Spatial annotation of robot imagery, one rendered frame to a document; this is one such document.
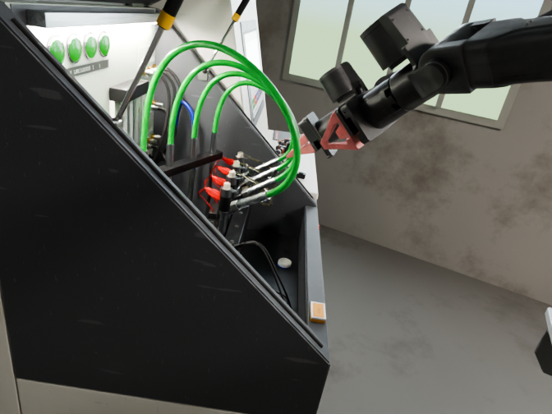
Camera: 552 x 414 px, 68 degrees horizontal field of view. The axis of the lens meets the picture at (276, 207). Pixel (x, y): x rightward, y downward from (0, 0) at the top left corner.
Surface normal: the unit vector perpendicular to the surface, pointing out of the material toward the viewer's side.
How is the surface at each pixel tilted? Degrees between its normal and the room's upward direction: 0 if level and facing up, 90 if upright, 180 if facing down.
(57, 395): 90
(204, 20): 90
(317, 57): 90
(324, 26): 90
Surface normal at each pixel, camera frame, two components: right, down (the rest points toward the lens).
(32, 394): -0.06, 0.42
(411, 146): -0.43, 0.33
